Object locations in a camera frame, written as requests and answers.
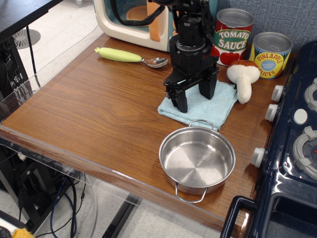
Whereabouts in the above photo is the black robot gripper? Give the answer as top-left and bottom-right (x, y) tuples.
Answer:
(164, 35), (218, 113)

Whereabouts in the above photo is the teal toy microwave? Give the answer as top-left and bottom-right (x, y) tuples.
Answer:
(93, 0), (218, 56)

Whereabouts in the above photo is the black side desk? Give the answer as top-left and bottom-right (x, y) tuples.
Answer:
(0, 0), (61, 42)

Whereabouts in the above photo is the dark blue toy stove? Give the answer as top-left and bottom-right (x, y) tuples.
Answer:
(221, 41), (317, 238)

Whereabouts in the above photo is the black floor cable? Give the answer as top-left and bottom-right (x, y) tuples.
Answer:
(34, 173), (87, 238)

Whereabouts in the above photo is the plush toy mushroom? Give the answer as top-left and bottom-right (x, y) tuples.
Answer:
(227, 60), (260, 104)

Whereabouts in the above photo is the blue floor cable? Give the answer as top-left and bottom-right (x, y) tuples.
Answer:
(50, 177), (77, 238)

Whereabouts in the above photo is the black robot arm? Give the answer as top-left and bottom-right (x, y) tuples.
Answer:
(110, 0), (218, 113)

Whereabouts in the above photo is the pineapple slices can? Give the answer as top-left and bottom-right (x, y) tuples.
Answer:
(249, 32), (293, 79)

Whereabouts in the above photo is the green handled metal spoon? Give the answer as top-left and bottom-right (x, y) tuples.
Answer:
(94, 47), (168, 68)

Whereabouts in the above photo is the tomato sauce can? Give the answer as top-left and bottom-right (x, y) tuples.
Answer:
(211, 8), (254, 66)

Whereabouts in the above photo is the stainless steel pot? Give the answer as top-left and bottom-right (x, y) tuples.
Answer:
(158, 119), (236, 204)

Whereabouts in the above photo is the light blue rag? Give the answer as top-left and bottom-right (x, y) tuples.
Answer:
(158, 81), (237, 131)

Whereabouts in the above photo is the clear acrylic table guard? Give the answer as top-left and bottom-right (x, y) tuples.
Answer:
(0, 35), (226, 227)

